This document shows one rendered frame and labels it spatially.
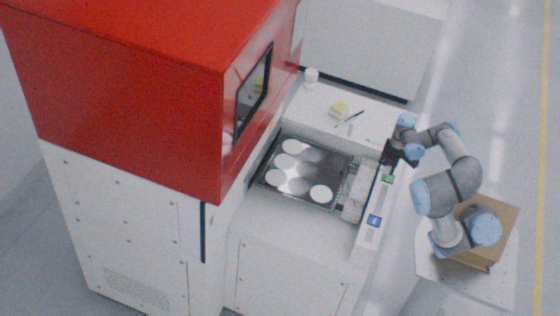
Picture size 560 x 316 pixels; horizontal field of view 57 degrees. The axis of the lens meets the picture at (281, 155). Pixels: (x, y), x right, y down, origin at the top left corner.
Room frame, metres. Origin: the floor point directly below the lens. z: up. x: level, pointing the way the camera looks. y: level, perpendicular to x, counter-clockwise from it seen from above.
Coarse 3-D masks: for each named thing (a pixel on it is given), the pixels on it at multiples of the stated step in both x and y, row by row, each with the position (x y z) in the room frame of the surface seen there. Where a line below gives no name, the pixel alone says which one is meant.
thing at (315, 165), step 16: (304, 144) 1.76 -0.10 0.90; (272, 160) 1.63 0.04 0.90; (304, 160) 1.66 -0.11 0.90; (320, 160) 1.68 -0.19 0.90; (336, 160) 1.69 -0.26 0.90; (288, 176) 1.54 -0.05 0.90; (304, 176) 1.56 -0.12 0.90; (320, 176) 1.58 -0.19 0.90; (336, 176) 1.59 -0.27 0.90; (288, 192) 1.45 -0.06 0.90; (304, 192) 1.47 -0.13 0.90; (336, 192) 1.49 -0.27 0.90
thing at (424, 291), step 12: (420, 288) 1.33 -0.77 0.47; (432, 288) 1.29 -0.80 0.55; (408, 300) 1.36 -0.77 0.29; (420, 300) 1.30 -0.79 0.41; (432, 300) 1.28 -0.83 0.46; (444, 300) 1.30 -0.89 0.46; (396, 312) 1.43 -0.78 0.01; (408, 312) 1.32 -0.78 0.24; (420, 312) 1.29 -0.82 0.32; (432, 312) 1.28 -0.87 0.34; (444, 312) 1.32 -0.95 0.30; (456, 312) 1.49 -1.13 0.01
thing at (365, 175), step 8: (360, 168) 1.68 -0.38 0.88; (368, 168) 1.69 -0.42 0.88; (360, 176) 1.63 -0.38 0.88; (368, 176) 1.64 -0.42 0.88; (360, 184) 1.58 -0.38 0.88; (368, 184) 1.59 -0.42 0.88; (360, 192) 1.53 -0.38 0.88; (368, 192) 1.54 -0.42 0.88; (360, 208) 1.44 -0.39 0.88; (344, 216) 1.39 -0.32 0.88
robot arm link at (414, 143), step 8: (400, 136) 1.51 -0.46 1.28; (408, 136) 1.49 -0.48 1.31; (416, 136) 1.48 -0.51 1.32; (424, 136) 1.47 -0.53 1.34; (408, 144) 1.45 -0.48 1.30; (416, 144) 1.44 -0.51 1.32; (424, 144) 1.45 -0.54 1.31; (432, 144) 1.46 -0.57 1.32; (408, 152) 1.42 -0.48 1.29; (416, 152) 1.42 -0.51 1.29; (424, 152) 1.43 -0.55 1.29
